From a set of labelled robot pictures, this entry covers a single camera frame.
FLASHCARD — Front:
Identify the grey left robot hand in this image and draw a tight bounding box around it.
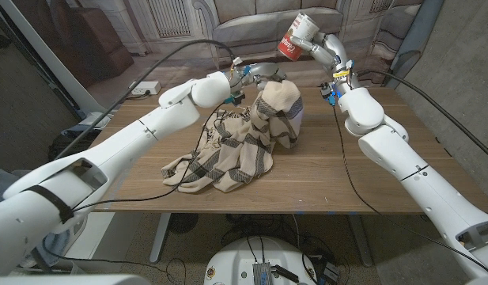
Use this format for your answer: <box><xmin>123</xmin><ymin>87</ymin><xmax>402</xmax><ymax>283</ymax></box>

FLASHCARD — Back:
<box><xmin>227</xmin><ymin>62</ymin><xmax>287</xmax><ymax>94</ymax></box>

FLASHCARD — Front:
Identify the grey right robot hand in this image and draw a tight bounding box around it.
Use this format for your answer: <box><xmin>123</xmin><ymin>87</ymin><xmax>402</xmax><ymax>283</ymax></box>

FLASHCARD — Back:
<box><xmin>289</xmin><ymin>31</ymin><xmax>361</xmax><ymax>96</ymax></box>

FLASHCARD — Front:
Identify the red white soup can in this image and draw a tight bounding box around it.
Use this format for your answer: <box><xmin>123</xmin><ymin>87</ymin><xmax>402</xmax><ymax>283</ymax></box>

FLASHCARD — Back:
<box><xmin>277</xmin><ymin>12</ymin><xmax>320</xmax><ymax>63</ymax></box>

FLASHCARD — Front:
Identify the cream plaid fringed scarf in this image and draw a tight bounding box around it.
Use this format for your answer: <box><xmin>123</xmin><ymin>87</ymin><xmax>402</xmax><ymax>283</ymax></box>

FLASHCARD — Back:
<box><xmin>161</xmin><ymin>80</ymin><xmax>305</xmax><ymax>194</ymax></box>

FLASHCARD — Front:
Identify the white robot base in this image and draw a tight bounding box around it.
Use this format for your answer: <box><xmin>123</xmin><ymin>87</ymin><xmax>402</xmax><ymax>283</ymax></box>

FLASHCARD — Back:
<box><xmin>203</xmin><ymin>236</ymin><xmax>319</xmax><ymax>285</ymax></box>

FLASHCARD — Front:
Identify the printed living room backdrop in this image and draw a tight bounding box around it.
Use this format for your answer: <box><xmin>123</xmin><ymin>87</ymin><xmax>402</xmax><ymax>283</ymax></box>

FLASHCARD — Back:
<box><xmin>9</xmin><ymin>0</ymin><xmax>426</xmax><ymax>114</ymax></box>

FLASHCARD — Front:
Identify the grey blue rolled sheet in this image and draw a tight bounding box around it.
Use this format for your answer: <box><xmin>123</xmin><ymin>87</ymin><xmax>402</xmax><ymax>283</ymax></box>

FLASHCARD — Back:
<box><xmin>385</xmin><ymin>0</ymin><xmax>444</xmax><ymax>89</ymax></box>

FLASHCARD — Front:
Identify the white power strip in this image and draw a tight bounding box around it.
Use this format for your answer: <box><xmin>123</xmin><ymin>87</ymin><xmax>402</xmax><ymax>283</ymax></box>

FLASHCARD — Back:
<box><xmin>128</xmin><ymin>81</ymin><xmax>162</xmax><ymax>97</ymax></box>

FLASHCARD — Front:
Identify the black round floor fan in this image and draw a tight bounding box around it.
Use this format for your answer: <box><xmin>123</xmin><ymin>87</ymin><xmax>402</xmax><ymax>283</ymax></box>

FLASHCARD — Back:
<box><xmin>168</xmin><ymin>212</ymin><xmax>199</xmax><ymax>234</ymax></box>

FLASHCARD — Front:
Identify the grey table leg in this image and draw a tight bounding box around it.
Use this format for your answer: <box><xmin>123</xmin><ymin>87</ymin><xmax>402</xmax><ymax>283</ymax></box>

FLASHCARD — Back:
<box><xmin>348</xmin><ymin>213</ymin><xmax>374</xmax><ymax>268</ymax></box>

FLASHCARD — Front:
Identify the white table leg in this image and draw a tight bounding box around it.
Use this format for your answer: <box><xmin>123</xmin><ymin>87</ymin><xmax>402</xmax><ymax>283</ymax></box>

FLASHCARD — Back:
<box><xmin>149</xmin><ymin>212</ymin><xmax>172</xmax><ymax>264</ymax></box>

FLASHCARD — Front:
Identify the grey finned electronics box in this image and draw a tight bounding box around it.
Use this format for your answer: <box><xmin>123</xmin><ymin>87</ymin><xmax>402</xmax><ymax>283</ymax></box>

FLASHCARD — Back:
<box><xmin>252</xmin><ymin>261</ymin><xmax>273</xmax><ymax>285</ymax></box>

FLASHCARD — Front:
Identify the black connector block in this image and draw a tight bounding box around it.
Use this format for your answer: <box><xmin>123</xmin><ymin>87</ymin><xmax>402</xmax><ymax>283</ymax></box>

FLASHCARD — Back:
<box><xmin>273</xmin><ymin>264</ymin><xmax>300</xmax><ymax>284</ymax></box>

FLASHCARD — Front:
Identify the black bag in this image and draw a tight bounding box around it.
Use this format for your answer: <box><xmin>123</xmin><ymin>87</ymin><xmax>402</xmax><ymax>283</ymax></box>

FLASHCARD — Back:
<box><xmin>48</xmin><ymin>129</ymin><xmax>100</xmax><ymax>162</ymax></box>

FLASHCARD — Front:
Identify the grey floor box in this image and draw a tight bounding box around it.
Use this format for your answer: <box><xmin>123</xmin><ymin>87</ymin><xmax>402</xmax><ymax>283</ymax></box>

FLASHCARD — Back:
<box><xmin>323</xmin><ymin>261</ymin><xmax>340</xmax><ymax>283</ymax></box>

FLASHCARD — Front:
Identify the white leaning board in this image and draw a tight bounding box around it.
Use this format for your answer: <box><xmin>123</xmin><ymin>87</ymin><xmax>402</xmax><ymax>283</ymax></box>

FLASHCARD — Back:
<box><xmin>0</xmin><ymin>0</ymin><xmax>118</xmax><ymax>116</ymax></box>

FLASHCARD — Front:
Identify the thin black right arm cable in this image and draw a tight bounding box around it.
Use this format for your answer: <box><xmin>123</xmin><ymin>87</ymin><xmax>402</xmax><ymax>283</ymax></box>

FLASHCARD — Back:
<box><xmin>331</xmin><ymin>103</ymin><xmax>488</xmax><ymax>275</ymax></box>

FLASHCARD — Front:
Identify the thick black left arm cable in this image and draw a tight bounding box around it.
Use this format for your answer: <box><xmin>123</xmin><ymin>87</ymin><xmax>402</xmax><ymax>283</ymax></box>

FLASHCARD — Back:
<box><xmin>55</xmin><ymin>38</ymin><xmax>236</xmax><ymax>159</ymax></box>

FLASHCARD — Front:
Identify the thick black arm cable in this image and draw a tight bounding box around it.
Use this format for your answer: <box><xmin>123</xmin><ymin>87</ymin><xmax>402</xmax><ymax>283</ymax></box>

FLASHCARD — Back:
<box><xmin>356</xmin><ymin>70</ymin><xmax>488</xmax><ymax>163</ymax></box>
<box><xmin>55</xmin><ymin>38</ymin><xmax>236</xmax><ymax>159</ymax></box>

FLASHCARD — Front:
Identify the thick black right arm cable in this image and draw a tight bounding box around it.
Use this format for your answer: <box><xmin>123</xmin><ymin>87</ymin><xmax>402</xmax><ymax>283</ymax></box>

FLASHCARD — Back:
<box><xmin>356</xmin><ymin>70</ymin><xmax>488</xmax><ymax>163</ymax></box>

